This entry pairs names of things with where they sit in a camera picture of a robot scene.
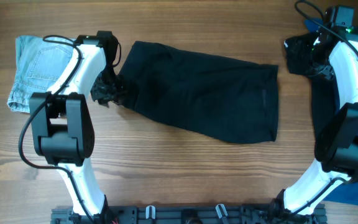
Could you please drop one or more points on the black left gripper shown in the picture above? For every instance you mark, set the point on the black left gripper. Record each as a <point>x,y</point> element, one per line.
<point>104,98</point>

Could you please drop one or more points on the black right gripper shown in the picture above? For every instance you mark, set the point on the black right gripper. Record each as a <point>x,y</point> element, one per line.
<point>325,71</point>

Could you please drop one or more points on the black shorts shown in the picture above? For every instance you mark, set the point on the black shorts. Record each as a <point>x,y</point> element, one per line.
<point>223,98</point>

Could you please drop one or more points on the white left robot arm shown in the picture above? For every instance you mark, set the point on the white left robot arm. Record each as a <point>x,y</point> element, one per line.
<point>61,125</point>

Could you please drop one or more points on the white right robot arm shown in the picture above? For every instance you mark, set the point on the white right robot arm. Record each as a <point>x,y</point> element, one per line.
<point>330,60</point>

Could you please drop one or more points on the black garment in pile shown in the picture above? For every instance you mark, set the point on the black garment in pile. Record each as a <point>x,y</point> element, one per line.
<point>298,56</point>

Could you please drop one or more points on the folded light blue jeans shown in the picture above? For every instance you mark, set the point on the folded light blue jeans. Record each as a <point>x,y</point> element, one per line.
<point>39,65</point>

